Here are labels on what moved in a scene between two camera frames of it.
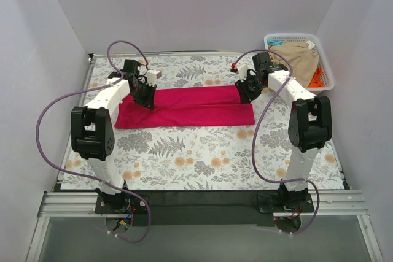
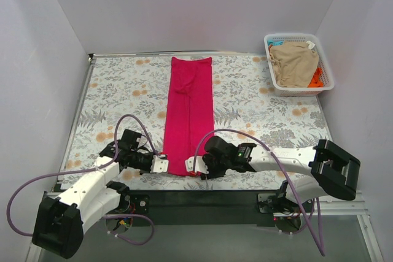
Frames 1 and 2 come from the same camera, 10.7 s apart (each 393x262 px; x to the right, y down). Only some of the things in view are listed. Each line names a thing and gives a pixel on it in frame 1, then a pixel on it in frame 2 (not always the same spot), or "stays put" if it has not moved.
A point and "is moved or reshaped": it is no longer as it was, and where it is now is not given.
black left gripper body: [146, 95] -> [150, 161]
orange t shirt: [316, 80] stays put
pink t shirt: [186, 107] is moved or reshaped
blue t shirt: [274, 42] stays put
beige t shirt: [303, 58] stays put
